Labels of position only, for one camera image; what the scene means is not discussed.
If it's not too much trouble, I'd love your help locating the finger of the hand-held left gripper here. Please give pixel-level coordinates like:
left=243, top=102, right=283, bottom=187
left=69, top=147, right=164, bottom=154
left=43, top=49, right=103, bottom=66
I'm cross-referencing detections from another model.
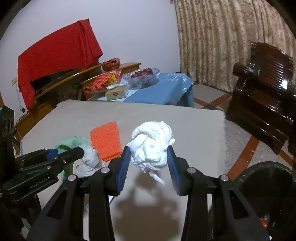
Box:
left=14, top=148, right=58, bottom=171
left=2, top=147, right=85, bottom=202

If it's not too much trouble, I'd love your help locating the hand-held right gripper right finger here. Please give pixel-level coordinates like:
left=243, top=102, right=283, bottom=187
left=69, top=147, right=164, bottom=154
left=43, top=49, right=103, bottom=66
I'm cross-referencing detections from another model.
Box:
left=166, top=145, right=271, bottom=241

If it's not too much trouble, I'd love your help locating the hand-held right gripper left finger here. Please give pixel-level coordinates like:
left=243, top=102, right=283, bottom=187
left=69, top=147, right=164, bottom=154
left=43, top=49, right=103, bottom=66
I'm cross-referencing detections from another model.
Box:
left=26, top=145, right=132, bottom=241

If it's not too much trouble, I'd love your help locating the grey plastic bag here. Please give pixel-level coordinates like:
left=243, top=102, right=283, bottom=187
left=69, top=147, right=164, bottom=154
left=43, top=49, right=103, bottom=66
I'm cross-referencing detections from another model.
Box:
left=73, top=146, right=105, bottom=178

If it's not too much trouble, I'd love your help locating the white plastic bag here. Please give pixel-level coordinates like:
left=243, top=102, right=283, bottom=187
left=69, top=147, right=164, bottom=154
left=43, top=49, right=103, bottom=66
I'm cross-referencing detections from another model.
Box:
left=126, top=120, right=176, bottom=186

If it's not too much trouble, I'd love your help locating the black trash bin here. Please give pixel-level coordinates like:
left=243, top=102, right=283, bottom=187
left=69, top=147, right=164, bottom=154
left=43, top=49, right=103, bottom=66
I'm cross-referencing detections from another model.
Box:
left=237, top=161, right=296, bottom=241

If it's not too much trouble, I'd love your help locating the green rubber glove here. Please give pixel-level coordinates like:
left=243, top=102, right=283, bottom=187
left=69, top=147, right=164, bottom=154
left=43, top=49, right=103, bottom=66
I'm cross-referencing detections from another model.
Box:
left=55, top=136, right=90, bottom=181

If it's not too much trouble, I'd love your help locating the small orange foam net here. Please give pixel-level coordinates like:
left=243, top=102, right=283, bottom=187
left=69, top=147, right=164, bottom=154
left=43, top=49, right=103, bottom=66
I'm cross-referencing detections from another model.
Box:
left=90, top=121, right=122, bottom=162

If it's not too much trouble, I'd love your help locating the wooden cabinet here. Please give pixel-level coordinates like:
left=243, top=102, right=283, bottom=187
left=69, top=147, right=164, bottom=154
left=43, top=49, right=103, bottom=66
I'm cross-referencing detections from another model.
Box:
left=13, top=62, right=142, bottom=142

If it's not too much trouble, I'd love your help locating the beige table cover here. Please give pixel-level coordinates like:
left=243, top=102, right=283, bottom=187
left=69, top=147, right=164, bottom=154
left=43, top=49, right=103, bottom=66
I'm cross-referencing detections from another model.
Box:
left=20, top=100, right=226, bottom=241

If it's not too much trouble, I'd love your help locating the television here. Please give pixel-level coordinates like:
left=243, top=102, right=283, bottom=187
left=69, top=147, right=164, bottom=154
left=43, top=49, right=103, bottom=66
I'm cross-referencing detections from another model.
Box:
left=29, top=67, right=91, bottom=93

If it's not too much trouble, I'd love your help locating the cream tissue box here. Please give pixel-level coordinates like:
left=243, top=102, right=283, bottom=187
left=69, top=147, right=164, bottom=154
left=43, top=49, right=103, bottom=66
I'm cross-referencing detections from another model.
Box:
left=105, top=84, right=128, bottom=101

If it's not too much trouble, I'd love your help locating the blue tablecloth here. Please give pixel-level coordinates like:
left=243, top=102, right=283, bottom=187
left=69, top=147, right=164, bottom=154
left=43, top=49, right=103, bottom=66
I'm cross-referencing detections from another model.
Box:
left=88, top=72, right=195, bottom=108

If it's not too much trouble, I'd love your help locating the pile of red snack packets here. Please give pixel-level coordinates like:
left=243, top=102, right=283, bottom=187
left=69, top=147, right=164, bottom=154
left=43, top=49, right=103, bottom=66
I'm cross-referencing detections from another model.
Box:
left=83, top=70, right=122, bottom=94

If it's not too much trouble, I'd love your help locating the glass fruit bowl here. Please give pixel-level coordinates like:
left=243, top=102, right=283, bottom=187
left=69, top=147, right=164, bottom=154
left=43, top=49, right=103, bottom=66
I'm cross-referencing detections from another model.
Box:
left=122, top=67, right=161, bottom=90

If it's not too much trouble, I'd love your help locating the red cloth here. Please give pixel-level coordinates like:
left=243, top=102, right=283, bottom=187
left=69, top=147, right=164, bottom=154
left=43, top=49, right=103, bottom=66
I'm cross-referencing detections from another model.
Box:
left=17, top=20, right=104, bottom=113

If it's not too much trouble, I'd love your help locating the red net bag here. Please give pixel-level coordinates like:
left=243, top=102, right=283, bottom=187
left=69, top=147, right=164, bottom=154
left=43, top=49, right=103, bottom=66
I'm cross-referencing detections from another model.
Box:
left=102, top=58, right=121, bottom=71

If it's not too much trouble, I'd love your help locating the dark wooden chair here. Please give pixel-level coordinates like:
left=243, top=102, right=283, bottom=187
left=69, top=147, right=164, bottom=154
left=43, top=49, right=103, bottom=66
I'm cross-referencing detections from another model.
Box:
left=225, top=42, right=296, bottom=156

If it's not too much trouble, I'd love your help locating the beige patterned curtain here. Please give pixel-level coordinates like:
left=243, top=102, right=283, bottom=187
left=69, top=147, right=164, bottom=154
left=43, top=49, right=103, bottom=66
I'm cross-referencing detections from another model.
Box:
left=173, top=0, right=296, bottom=93

